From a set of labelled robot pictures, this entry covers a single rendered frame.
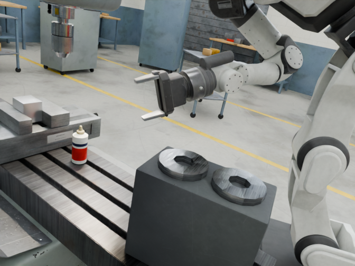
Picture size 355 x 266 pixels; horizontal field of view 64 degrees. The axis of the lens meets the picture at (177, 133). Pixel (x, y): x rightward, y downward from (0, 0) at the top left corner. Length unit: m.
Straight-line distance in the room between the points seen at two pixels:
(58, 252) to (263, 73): 0.74
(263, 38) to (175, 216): 0.69
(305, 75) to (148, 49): 4.00
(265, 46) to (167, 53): 5.79
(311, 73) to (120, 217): 7.57
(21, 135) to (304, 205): 0.86
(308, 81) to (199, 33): 3.41
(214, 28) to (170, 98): 8.11
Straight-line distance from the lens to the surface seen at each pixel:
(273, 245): 1.26
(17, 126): 0.84
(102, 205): 0.69
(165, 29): 6.72
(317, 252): 1.09
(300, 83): 8.09
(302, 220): 1.07
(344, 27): 0.87
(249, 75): 0.89
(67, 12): 0.70
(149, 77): 0.73
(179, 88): 0.76
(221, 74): 0.81
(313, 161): 0.91
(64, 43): 0.70
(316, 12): 0.85
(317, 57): 7.99
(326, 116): 0.92
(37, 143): 0.88
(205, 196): 0.44
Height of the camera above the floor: 1.34
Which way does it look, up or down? 23 degrees down
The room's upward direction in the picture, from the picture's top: 11 degrees clockwise
